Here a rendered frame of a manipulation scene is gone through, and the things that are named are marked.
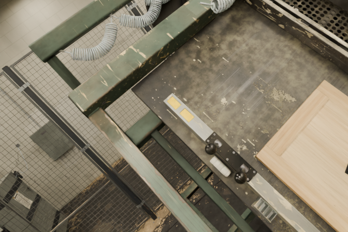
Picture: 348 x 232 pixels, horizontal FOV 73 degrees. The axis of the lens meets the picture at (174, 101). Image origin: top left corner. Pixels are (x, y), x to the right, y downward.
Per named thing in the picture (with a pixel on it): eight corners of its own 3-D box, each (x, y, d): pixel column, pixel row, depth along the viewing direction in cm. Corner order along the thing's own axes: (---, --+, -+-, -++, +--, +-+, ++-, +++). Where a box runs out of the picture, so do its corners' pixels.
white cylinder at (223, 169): (208, 161, 87) (225, 177, 85) (209, 160, 84) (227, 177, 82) (214, 156, 88) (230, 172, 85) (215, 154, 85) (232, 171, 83)
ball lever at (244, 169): (245, 175, 82) (240, 188, 69) (236, 167, 83) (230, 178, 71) (252, 168, 81) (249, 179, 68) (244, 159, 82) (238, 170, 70)
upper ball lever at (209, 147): (218, 150, 85) (209, 158, 73) (211, 143, 86) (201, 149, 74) (226, 143, 84) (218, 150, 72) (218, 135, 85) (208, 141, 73)
